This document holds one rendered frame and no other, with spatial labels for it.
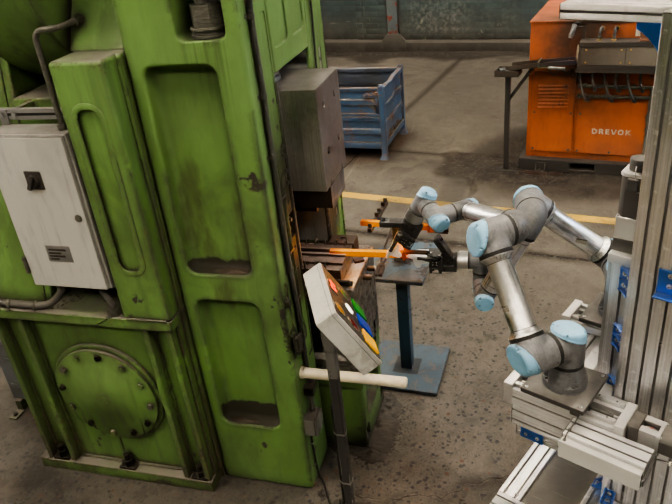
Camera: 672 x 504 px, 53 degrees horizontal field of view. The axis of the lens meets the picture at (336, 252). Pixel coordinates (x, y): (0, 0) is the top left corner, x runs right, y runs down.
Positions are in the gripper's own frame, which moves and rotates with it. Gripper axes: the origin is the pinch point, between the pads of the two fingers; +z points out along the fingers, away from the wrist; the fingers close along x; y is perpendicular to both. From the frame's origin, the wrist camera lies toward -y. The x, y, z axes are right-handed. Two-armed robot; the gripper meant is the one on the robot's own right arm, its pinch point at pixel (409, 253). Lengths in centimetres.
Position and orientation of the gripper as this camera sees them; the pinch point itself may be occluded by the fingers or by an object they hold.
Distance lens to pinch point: 287.1
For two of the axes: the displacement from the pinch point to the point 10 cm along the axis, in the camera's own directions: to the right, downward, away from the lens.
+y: 1.1, 8.7, 4.8
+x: 2.6, -4.9, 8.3
